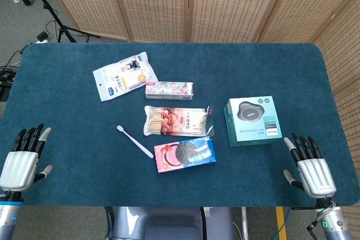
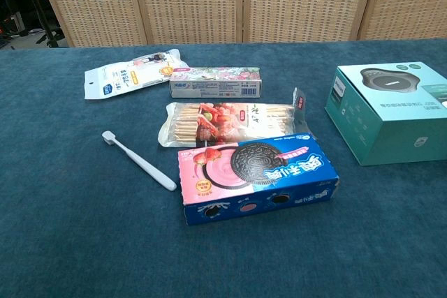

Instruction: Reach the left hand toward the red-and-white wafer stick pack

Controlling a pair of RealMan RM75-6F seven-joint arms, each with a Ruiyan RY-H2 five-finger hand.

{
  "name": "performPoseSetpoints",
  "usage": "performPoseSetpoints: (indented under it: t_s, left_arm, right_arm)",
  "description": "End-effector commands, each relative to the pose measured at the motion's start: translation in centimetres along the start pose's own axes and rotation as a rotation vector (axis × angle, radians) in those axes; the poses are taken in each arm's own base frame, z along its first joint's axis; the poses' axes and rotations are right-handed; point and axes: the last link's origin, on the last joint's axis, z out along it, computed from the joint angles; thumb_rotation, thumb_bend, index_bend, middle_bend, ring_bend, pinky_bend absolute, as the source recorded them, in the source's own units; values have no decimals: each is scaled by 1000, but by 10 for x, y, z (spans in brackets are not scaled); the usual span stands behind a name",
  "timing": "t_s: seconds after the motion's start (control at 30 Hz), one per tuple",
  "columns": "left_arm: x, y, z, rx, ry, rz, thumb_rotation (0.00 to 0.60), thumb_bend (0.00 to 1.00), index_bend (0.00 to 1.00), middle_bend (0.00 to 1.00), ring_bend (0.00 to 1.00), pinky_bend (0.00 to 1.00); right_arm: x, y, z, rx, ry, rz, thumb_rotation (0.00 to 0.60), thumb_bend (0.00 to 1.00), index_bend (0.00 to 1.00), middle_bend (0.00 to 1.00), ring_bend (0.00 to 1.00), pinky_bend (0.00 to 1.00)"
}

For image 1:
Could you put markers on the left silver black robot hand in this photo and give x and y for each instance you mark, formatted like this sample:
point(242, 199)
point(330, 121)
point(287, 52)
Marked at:
point(18, 165)

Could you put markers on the biscuit stick packet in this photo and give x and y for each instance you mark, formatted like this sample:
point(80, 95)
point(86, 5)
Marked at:
point(177, 121)

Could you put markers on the white snack pouch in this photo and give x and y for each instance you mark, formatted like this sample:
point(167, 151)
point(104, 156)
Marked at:
point(123, 75)

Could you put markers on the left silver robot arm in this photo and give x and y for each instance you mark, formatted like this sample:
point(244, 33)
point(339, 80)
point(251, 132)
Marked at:
point(8, 217)

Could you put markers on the woven folding screen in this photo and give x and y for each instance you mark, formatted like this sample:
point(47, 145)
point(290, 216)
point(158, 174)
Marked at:
point(213, 4)

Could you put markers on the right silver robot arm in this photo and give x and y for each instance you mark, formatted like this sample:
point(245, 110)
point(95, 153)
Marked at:
point(333, 221)

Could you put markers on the white toothbrush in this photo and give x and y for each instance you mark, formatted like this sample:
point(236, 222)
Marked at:
point(135, 141)

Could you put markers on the floral print long box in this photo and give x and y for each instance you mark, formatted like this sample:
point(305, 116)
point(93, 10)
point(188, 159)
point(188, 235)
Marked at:
point(168, 90)

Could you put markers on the blue table mat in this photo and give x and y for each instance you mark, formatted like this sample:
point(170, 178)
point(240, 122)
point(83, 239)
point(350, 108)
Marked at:
point(84, 138)

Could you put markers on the black tripod stand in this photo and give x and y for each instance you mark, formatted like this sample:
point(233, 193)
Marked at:
point(53, 12)

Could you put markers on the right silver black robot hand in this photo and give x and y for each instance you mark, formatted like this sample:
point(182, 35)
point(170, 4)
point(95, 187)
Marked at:
point(314, 174)

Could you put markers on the teal speaker box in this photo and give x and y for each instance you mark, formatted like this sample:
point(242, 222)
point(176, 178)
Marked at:
point(253, 120)

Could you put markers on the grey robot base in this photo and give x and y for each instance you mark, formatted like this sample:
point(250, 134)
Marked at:
point(168, 223)

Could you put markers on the pink blue Oreo box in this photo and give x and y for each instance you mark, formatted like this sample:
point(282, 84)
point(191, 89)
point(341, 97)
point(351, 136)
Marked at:
point(184, 154)

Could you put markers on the black power adapter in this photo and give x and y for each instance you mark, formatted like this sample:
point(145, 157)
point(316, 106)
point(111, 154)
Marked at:
point(42, 36)

